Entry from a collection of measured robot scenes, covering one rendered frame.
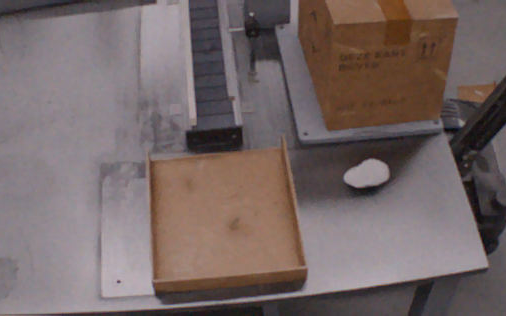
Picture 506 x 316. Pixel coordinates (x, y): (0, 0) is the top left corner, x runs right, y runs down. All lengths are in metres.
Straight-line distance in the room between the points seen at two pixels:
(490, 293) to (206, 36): 1.22
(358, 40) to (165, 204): 0.46
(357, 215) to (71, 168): 0.56
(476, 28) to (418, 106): 1.78
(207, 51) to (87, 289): 0.59
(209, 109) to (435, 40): 0.46
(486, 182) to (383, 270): 0.96
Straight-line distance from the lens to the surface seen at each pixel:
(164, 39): 1.69
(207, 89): 1.48
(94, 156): 1.46
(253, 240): 1.29
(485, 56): 3.06
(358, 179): 1.36
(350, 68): 1.33
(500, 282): 2.33
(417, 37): 1.33
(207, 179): 1.38
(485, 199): 2.14
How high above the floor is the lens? 1.90
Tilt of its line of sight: 49 degrees down
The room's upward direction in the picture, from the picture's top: 1 degrees counter-clockwise
